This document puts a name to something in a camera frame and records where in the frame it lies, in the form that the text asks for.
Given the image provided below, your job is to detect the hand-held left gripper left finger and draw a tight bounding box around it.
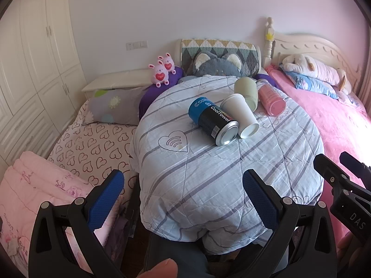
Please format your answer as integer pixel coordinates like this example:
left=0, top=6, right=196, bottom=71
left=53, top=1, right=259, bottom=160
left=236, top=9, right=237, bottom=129
left=28, top=169, right=126, bottom=278

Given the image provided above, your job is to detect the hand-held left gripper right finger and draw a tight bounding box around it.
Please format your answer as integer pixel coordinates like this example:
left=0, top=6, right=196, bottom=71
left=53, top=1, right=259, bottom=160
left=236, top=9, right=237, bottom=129
left=232, top=169, right=338, bottom=278

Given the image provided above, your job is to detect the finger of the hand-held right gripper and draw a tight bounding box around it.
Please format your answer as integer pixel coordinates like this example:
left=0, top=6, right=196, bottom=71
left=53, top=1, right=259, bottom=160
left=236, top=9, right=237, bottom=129
left=339, top=151, right=371, bottom=176
left=313, top=153, right=358, bottom=194

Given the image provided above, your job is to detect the white paper cup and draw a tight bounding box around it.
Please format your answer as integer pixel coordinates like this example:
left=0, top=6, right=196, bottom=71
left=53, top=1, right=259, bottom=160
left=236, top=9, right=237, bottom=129
left=220, top=93, right=260, bottom=139

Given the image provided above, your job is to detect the pink cup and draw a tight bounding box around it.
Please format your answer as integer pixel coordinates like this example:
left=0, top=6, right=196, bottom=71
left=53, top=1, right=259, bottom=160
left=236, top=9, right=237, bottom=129
left=256, top=79, right=287, bottom=116

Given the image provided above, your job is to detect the green cup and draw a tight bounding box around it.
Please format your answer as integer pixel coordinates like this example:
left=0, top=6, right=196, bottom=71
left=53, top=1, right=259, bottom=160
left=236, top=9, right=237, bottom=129
left=234, top=77, right=258, bottom=112

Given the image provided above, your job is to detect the person's right hand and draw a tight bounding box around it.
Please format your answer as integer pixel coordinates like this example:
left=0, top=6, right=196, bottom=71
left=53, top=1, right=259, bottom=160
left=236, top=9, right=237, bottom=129
left=338, top=232, right=371, bottom=270

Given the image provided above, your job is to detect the person's left hand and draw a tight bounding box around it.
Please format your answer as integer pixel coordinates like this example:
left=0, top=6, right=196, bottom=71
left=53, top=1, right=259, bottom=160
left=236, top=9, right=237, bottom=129
left=136, top=259, right=179, bottom=278

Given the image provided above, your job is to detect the purple cloth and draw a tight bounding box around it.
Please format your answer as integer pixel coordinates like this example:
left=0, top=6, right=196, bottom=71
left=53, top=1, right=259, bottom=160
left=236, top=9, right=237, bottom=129
left=105, top=204, right=131, bottom=257

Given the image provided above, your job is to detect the pink fleece blanket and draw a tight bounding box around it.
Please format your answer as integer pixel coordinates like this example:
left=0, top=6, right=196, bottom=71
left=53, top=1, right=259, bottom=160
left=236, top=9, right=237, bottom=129
left=265, top=64, right=371, bottom=245

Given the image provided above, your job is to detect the heart print bed sheet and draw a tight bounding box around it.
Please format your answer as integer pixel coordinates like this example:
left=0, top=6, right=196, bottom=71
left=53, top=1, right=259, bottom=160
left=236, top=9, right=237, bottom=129
left=47, top=98, right=140, bottom=186

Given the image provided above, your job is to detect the striped light blue quilt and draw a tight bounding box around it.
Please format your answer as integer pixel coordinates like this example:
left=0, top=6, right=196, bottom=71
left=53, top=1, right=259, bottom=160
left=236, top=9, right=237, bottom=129
left=130, top=75, right=325, bottom=256

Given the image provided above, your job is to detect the folded pink quilt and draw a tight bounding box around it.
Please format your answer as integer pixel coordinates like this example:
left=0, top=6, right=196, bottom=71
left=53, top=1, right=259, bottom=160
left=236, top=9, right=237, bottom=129
left=0, top=151, right=124, bottom=273

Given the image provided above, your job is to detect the blue cartoon pillow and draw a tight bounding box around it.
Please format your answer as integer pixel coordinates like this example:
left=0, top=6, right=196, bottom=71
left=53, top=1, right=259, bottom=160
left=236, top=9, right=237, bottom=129
left=285, top=71, right=340, bottom=99

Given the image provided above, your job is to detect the grey flower pillow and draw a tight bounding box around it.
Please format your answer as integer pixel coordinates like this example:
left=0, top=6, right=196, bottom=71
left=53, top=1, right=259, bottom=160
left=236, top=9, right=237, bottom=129
left=84, top=88, right=151, bottom=126

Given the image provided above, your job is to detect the blue and black can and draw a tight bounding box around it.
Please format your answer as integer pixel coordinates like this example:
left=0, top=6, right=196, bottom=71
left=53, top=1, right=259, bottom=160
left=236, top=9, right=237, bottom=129
left=188, top=95, right=240, bottom=147

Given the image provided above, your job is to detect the white plush dog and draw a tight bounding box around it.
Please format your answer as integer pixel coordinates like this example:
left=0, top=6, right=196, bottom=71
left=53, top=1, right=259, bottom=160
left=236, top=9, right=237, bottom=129
left=280, top=53, right=353, bottom=95

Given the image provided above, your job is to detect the purple pillow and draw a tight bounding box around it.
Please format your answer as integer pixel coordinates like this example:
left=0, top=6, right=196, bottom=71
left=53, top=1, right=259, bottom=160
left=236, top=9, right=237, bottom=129
left=138, top=66, right=184, bottom=120
left=254, top=73, right=280, bottom=89

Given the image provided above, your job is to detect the white bedside shelf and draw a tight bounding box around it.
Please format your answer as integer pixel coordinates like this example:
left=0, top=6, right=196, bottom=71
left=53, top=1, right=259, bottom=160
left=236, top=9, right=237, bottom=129
left=82, top=69, right=158, bottom=93

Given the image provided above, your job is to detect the cream bed headboard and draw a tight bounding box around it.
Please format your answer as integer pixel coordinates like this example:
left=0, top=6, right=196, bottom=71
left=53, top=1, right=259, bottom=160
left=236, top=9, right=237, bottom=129
left=264, top=17, right=363, bottom=95

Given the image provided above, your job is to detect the triangle pattern headboard cover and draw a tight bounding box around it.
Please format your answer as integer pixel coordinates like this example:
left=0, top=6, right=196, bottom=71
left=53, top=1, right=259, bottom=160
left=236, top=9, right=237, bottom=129
left=181, top=38, right=261, bottom=76

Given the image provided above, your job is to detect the grey cat cushion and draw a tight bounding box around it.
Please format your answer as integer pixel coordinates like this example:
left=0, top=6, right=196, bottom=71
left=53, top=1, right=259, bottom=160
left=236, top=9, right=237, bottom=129
left=185, top=51, right=244, bottom=77

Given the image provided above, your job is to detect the white wardrobe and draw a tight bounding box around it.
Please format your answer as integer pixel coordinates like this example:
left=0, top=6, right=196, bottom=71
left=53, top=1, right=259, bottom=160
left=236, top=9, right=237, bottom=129
left=0, top=0, right=88, bottom=176

